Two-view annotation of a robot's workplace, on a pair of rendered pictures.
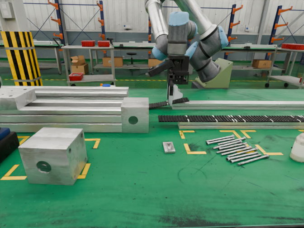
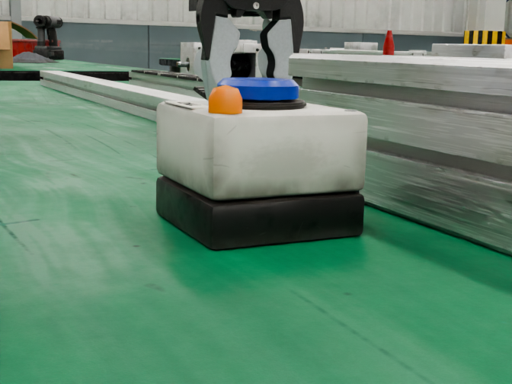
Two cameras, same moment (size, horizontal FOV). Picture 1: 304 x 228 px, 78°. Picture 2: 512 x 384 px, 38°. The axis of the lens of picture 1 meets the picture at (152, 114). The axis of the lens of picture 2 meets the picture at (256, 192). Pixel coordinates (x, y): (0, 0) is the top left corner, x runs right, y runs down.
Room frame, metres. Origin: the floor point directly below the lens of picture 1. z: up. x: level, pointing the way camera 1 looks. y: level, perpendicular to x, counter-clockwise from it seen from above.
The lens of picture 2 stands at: (1.07, 0.57, 0.87)
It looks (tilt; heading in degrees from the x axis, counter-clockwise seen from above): 11 degrees down; 246
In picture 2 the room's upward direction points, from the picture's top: 1 degrees clockwise
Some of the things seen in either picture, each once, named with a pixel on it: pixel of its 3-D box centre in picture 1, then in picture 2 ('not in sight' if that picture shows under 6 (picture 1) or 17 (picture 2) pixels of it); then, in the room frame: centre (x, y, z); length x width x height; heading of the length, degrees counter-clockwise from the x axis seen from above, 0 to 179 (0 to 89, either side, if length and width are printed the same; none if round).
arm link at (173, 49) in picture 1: (176, 49); not in sight; (0.80, -0.10, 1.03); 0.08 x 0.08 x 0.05
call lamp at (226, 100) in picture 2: not in sight; (225, 98); (0.95, 0.26, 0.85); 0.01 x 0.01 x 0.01
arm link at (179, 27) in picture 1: (178, 28); not in sight; (0.80, -0.10, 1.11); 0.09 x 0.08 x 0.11; 152
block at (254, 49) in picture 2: not in sight; (225, 66); (0.51, -0.88, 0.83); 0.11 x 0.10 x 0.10; 6
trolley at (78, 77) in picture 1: (88, 65); not in sight; (3.76, 1.27, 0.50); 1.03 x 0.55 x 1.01; 105
